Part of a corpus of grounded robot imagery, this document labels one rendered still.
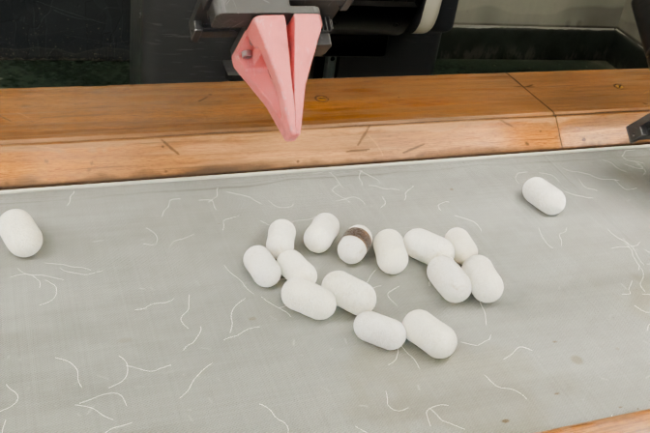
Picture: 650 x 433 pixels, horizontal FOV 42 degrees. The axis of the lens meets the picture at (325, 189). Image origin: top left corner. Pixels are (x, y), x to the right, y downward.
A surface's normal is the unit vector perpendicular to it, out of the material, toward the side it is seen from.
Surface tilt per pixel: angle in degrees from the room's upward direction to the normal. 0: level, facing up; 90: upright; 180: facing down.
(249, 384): 0
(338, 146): 45
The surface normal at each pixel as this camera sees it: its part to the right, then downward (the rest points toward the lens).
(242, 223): 0.13, -0.85
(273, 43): 0.37, 0.07
